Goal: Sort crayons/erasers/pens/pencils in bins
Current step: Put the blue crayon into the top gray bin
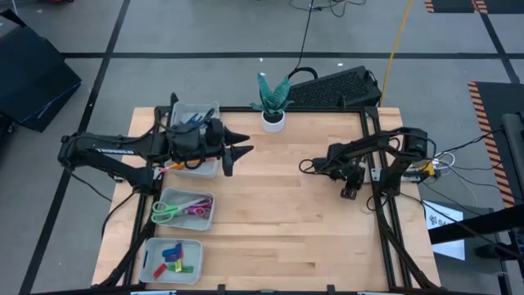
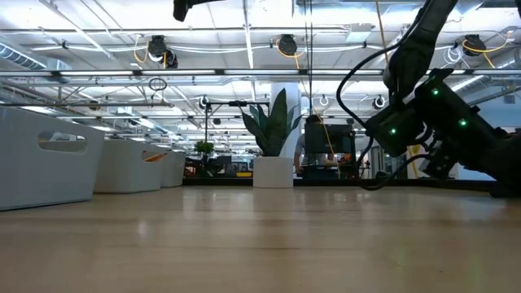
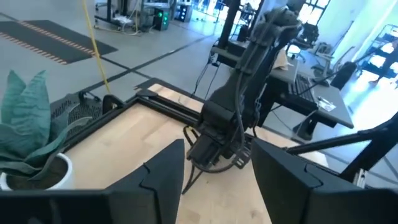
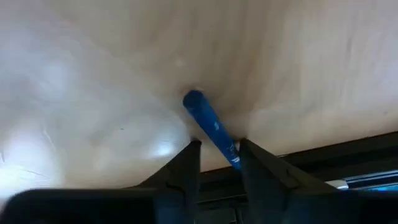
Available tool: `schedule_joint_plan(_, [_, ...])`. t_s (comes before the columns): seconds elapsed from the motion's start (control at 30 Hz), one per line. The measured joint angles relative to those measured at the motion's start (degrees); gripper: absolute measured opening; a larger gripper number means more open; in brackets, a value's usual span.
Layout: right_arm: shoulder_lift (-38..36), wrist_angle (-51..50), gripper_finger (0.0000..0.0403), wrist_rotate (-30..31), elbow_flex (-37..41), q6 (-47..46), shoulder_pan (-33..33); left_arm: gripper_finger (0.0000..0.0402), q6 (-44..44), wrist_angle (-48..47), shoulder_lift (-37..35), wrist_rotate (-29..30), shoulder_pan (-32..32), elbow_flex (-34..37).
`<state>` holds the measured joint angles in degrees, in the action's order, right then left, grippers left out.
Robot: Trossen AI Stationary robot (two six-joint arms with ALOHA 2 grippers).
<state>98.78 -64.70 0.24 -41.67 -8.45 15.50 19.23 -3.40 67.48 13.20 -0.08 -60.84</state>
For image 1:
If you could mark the green plant in white pot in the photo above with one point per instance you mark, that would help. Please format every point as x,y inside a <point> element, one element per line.
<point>272,123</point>

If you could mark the black mat with orange stripes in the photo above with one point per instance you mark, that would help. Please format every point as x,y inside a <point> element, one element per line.
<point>499,102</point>
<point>450,6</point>

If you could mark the white printed box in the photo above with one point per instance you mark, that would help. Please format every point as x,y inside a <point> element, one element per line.
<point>438,215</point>

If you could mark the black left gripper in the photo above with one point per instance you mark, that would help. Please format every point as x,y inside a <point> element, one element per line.
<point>184,139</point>

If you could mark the yellow eraser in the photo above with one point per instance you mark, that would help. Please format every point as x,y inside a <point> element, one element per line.
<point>178,265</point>

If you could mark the grey plastic bin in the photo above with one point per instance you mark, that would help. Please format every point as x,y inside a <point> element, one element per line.
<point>180,223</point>
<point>182,107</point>
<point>200,172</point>
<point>192,250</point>

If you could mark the bright blue eraser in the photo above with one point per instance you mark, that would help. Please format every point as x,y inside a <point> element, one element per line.
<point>170,251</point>

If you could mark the black floor mat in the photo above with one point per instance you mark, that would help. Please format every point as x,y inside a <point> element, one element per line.
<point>32,82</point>

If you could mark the green scissors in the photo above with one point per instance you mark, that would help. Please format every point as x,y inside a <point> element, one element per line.
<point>168,211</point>

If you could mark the black bar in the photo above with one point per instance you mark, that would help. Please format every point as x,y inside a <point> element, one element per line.
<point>483,223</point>

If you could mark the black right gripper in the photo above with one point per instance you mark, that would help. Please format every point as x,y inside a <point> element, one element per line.
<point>346,170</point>

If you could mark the royal blue printed eraser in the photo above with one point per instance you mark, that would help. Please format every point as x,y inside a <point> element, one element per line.
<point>171,258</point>

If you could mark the red eraser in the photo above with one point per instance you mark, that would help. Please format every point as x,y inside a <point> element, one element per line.
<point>159,270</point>

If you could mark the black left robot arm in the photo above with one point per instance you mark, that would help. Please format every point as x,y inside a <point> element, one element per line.
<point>106,151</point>

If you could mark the purple scissors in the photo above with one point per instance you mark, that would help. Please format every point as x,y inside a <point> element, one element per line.
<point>194,211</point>

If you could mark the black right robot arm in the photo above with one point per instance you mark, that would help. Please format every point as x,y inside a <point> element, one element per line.
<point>393,147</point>

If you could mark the black metal table frame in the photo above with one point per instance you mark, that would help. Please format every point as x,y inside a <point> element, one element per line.
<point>327,110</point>

